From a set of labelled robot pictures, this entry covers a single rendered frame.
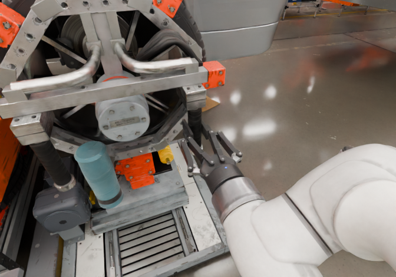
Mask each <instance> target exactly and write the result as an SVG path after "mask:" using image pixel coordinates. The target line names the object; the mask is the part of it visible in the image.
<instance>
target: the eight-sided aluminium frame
mask: <svg viewBox="0 0 396 277"><path fill-rule="evenodd" d="M84 1H87V2H88V3H85V2H84ZM152 2H153V1H152V0H124V1H122V0H107V2H104V1H103V0H36V1H35V2H34V4H33V5H32V6H31V7H30V8H31V10H30V12H29V14H28V15H27V17H26V19H25V21H24V23H23V24H22V26H21V28H20V30H19V32H18V33H17V35H16V37H15V39H14V41H13V43H12V45H11V46H10V48H9V50H8V52H7V54H6V56H5V57H4V59H3V61H2V62H1V63H0V88H2V89H4V88H5V86H6V85H10V83H11V82H15V81H23V80H27V78H26V76H25V75H24V73H23V71H22V70H23V69H24V67H25V65H26V64H27V62H28V60H29V58H30V57H31V55H32V53H33V52H34V50H35V48H36V47H37V45H38V43H39V41H40V40H41V38H42V36H43V35H44V33H45V31H46V30H47V28H48V26H49V24H50V23H51V21H52V19H53V17H55V16H64V15H79V14H80V12H90V13H91V14H95V13H103V12H105V11H111V10H116V12H119V11H134V10H139V11H140V12H141V13H142V14H143V15H144V16H145V17H147V18H148V19H149V20H150V21H151V22H152V23H153V24H154V25H156V26H157V27H158V28H159V29H160V30H162V29H172V30H174V31H176V32H178V33H179V34H180V35H181V36H182V37H183V38H184V39H185V41H186V42H187V43H188V44H189V46H190V47H191V49H192V50H193V51H194V53H195V54H196V56H197V57H198V58H199V59H200V60H202V58H203V57H202V48H201V47H200V46H199V45H198V44H197V42H196V41H195V40H193V39H192V38H191V37H190V36H188V35H187V34H186V33H185V32H184V31H183V30H182V29H181V28H180V27H179V26H178V25H177V24H176V23H175V22H174V21H173V20H172V19H171V18H170V17H169V16H168V15H166V14H165V13H164V12H163V11H162V10H160V9H158V8H157V7H156V6H154V5H153V4H152ZM187 113H188V112H187V110H186V108H185V106H184V105H183V103H182V104H181V106H180V107H179V108H178V109H177V110H176V111H175V112H174V113H173V115H172V116H171V117H170V118H169V119H168V120H167V121H166V122H165V124H164V125H163V126H162V127H161V129H160V130H159V131H158V132H157V133H156V134H152V135H148V136H144V137H139V138H136V139H134V140H130V141H121V142H118V143H114V144H109V145H105V146H106V150H107V152H108V155H109V156H110V159H111V161H112V163H114V161H115V160H123V159H128V158H131V157H135V156H139V155H142V154H147V153H151V152H154V151H159V150H162V149H165V148H166V147H167V146H168V145H169V143H170V142H171V141H172V140H173V139H174V138H175V137H176V136H177V135H178V134H179V133H180V131H181V130H182V129H183V124H182V119H185V120H186V122H187V123H188V116H187ZM50 140H51V142H52V144H53V145H54V147H55V149H57V150H61V151H64V152H67V153H71V154H74V153H75V151H76V150H77V149H78V148H79V146H81V145H82V144H84V143H87V142H89V141H94V140H91V139H88V138H86V137H83V136H80V135H77V134H75V133H72V132H69V131H67V130H63V129H61V128H58V127H55V126H53V127H52V132H51V137H50Z"/></svg>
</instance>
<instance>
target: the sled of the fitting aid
mask: <svg viewBox="0 0 396 277"><path fill-rule="evenodd" d="M184 188H185V186H184ZM90 201H91V217H90V229H91V231H92V232H93V234H94V235H99V234H101V233H104V232H108V231H110V230H113V229H116V228H118V227H122V226H125V225H128V224H131V223H134V222H137V221H139V220H143V219H146V218H148V217H152V216H155V215H158V214H160V213H163V212H166V211H169V210H172V209H175V208H178V207H181V206H184V205H187V204H189V195H188V193H187V190H186V188H185V191H183V192H180V193H176V194H173V195H170V196H167V197H164V198H161V199H157V200H154V201H152V202H148V203H145V204H142V205H139V206H136V207H132V208H129V209H126V210H123V211H120V212H117V213H113V214H111V215H108V213H107V211H106V209H104V208H102V207H101V206H100V205H99V204H98V200H97V198H96V196H95V194H94V192H93V190H92V189H91V187H90Z"/></svg>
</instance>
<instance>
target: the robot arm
mask: <svg viewBox="0 0 396 277"><path fill-rule="evenodd" d="M182 124H183V137H184V139H185V140H181V141H180V142H181V150H182V152H183V155H184V159H185V161H186V164H187V174H188V177H193V175H200V177H201V178H203V179H204V180H205V182H206V184H207V186H208V188H209V190H210V192H211V194H212V205H213V207H214V209H215V211H216V213H217V215H218V217H219V219H220V222H221V224H222V226H223V228H224V230H225V234H226V239H227V245H228V247H229V250H230V253H231V256H232V258H233V260H234V262H235V265H236V267H237V269H238V271H239V273H240V275H241V277H323V276H322V274H321V273H320V271H319V269H318V268H317V267H318V266H319V265H320V264H321V263H322V262H324V261H325V260H326V259H327V258H329V257H330V256H332V254H334V253H337V252H338V251H340V250H342V249H343V250H345V251H347V252H350V253H352V254H353V255H355V256H357V257H359V258H362V259H365V260H371V261H386V263H388V264H389V265H390V266H391V267H392V268H393V269H394V270H395V271H396V148H395V147H392V146H386V145H382V144H366V145H363V146H358V147H354V148H352V149H349V150H346V151H343V152H342V153H339V154H337V155H336V156H334V157H332V158H330V159H329V160H327V161H325V162H324V163H322V164H321V165H319V166H318V167H316V168H314V169H313V170H312V171H310V172H309V173H308V174H306V175H305V176H304V177H302V178H301V179H300V180H298V181H297V182H296V183H295V184H294V185H293V186H292V187H291V188H290V189H289V190H288V191H286V192H285V193H284V194H282V195H280V196H278V197H276V198H274V199H272V200H269V201H267V202H266V201H265V198H264V197H263V196H262V195H261V194H260V192H259V191H258V189H257V188H256V186H255V185H254V184H253V182H252V181H251V179H249V178H247V177H245V176H244V175H243V174H242V172H241V171H240V169H239V168H238V167H237V165H236V163H240V162H242V156H243V153H242V152H241V151H239V150H237V149H236V148H235V147H234V146H233V144H232V143H231V142H230V141H229V140H228V138H227V137H226V136H225V135H224V134H223V133H222V131H220V130H218V131H217V132H214V131H213V130H212V129H211V128H210V126H209V125H208V124H207V125H205V123H204V122H203V120H202V133H203V135H204V137H205V139H206V140H208V139H209V141H210V143H211V145H212V149H213V152H214V154H213V155H208V154H207V153H206V152H204V151H203V150H202V149H201V148H200V146H199V145H198V144H197V143H196V142H195V141H194V138H193V133H192V131H191V129H190V127H189V126H188V124H187V122H186V120H185V119H182ZM218 142H219V143H220V144H221V145H222V147H223V148H224V149H225V150H226V152H227V153H228V155H229V156H230V157H231V158H230V157H228V156H225V155H224V154H223V152H222V149H221V148H220V146H219V143H218ZM188 147H189V148H190V150H191V151H192V152H193V153H194V154H195V156H196V157H197V158H198V159H199V160H200V163H201V168H200V169H198V168H197V166H196V165H195V164H193V159H192V156H191V154H190V151H189V148H188Z"/></svg>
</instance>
